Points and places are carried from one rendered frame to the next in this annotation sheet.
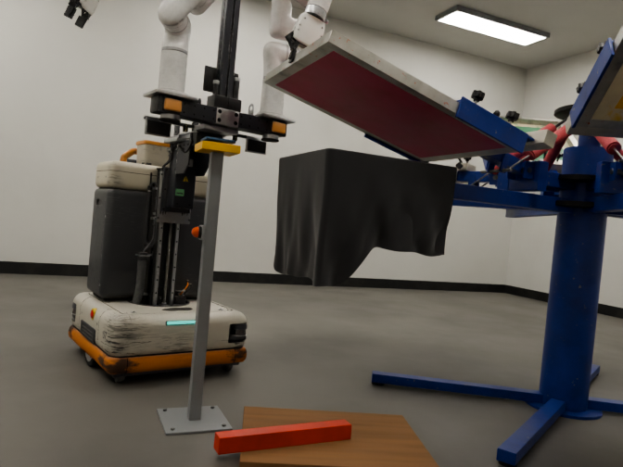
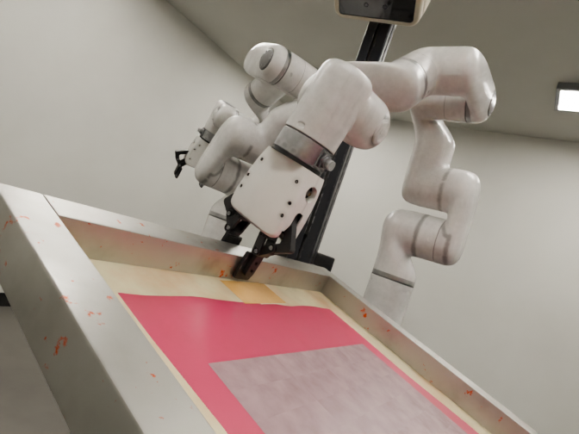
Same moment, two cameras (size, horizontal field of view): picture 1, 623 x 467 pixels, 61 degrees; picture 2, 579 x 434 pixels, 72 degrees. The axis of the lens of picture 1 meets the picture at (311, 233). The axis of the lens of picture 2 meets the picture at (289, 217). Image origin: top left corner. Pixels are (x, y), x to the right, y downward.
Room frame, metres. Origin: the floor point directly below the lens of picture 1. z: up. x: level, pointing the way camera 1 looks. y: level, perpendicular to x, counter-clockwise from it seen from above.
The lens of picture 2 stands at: (1.56, -0.38, 1.31)
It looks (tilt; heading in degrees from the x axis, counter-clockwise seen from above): 3 degrees up; 57
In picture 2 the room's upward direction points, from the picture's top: 19 degrees clockwise
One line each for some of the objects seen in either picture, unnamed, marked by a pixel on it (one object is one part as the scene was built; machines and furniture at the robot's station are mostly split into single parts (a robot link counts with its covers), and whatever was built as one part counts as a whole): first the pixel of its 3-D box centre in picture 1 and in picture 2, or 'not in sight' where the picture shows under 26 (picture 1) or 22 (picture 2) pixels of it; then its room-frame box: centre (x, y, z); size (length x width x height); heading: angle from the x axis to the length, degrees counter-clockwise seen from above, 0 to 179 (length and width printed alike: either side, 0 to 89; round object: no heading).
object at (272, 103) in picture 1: (270, 100); (381, 313); (2.26, 0.22, 1.21); 0.16 x 0.13 x 0.15; 37
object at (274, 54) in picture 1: (277, 62); (407, 246); (2.25, 0.21, 1.37); 0.13 x 0.10 x 0.16; 111
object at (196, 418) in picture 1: (205, 283); not in sight; (1.83, 0.35, 0.48); 0.22 x 0.22 x 0.96; 24
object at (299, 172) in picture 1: (298, 216); not in sight; (1.83, 0.05, 0.74); 0.45 x 0.03 x 0.43; 24
